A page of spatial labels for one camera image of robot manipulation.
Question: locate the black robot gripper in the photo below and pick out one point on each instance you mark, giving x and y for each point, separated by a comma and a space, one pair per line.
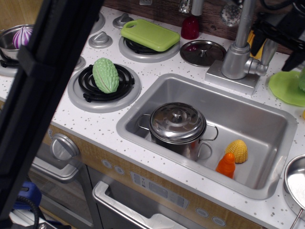
286, 29

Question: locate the silver faucet lever handle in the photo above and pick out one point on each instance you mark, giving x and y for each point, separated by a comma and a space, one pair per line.
268, 52

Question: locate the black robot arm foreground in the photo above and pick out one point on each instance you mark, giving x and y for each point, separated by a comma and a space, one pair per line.
38, 97

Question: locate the yellow toy banana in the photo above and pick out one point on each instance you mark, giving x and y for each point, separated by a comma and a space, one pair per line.
250, 41

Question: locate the green plastic plate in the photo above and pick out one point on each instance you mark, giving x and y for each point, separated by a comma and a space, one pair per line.
285, 86

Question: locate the silver toy faucet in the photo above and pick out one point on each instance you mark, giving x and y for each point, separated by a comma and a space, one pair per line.
238, 70

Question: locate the hanging clear glass ball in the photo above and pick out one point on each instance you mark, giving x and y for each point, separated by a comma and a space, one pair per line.
231, 12

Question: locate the flat steel pot lid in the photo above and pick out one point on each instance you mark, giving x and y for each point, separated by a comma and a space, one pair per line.
202, 53

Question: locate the grey toy sink basin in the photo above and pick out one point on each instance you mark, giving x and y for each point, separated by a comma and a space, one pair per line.
267, 132

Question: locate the red plastic cup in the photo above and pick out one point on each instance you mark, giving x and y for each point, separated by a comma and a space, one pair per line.
190, 28

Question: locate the yellow toy corn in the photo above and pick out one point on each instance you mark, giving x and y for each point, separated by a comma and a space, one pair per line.
239, 149

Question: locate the back right stove burner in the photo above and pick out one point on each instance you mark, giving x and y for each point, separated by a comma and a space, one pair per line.
139, 53

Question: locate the green plastic cutting board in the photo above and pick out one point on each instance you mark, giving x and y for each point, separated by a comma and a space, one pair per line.
150, 35

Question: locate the steel bowl at right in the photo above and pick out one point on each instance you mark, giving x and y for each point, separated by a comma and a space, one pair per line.
294, 185

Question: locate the steel bowl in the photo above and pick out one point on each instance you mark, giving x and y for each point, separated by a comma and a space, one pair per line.
294, 185
6, 44

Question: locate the steel pot with lid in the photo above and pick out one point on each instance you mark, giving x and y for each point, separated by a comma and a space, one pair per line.
180, 128

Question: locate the orange toy bottle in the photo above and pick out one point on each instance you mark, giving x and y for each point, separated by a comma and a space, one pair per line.
226, 165

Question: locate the grey stove knob back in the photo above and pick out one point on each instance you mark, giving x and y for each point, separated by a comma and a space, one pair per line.
120, 21

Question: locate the grey stove knob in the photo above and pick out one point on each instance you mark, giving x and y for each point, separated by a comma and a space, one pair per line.
80, 64
120, 21
100, 41

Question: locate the green toy bitter gourd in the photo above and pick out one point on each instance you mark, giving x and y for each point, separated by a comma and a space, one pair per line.
105, 75

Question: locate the grey stove knob middle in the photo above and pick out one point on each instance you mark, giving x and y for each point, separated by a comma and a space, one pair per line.
100, 41

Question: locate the back left stove burner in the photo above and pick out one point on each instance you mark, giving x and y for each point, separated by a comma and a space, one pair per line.
99, 23

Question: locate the grey stove knob front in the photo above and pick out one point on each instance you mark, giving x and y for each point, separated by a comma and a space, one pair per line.
80, 64

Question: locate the front black stove burner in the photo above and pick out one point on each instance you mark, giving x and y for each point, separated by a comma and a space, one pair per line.
85, 95

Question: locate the silver oven dial knob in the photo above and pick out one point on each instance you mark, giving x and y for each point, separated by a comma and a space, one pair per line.
63, 148

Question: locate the purple toy onion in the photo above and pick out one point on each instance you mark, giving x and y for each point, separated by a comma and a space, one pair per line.
22, 36

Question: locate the steel bowl at left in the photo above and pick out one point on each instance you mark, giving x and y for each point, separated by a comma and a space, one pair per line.
6, 44

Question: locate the blue plastic clamp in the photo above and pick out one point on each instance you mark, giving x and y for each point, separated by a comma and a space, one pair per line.
28, 197

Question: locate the silver dishwasher door handle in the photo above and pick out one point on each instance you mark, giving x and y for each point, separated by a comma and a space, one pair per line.
157, 221

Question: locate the silver oven door handle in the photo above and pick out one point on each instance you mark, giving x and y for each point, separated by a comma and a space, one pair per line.
61, 171

